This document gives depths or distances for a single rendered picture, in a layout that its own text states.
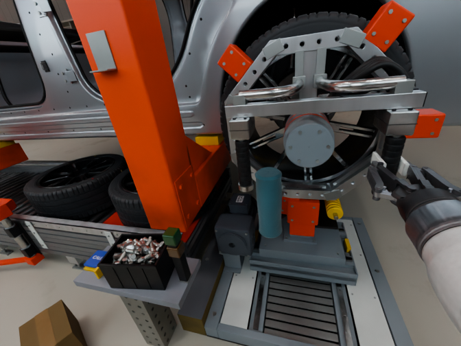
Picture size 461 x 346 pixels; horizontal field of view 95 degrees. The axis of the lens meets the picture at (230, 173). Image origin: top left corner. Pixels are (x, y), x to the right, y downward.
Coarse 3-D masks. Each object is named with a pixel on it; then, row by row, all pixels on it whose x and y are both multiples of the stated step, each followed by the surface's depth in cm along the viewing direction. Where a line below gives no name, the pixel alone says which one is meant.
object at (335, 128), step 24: (336, 48) 64; (264, 72) 74; (336, 72) 69; (288, 96) 76; (360, 120) 90; (264, 144) 87; (360, 144) 82; (288, 168) 96; (312, 168) 95; (336, 168) 85
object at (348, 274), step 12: (348, 240) 111; (348, 252) 108; (252, 264) 110; (264, 264) 108; (276, 264) 105; (288, 264) 107; (300, 264) 106; (312, 264) 105; (324, 264) 104; (348, 264) 100; (300, 276) 105; (312, 276) 103; (324, 276) 101; (336, 276) 99; (348, 276) 97
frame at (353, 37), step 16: (320, 32) 57; (336, 32) 56; (352, 32) 55; (272, 48) 61; (288, 48) 60; (304, 48) 59; (352, 48) 56; (368, 48) 56; (256, 64) 64; (240, 80) 68; (256, 80) 67; (368, 160) 73; (352, 176) 73; (288, 192) 82; (304, 192) 80; (320, 192) 79; (336, 192) 77
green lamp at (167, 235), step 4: (168, 228) 63; (172, 228) 63; (176, 228) 63; (168, 232) 62; (172, 232) 62; (176, 232) 62; (164, 236) 61; (168, 236) 60; (172, 236) 60; (176, 236) 62; (180, 236) 64; (164, 240) 62; (168, 240) 61; (172, 240) 61; (176, 240) 62; (168, 244) 62; (172, 244) 61; (176, 244) 62
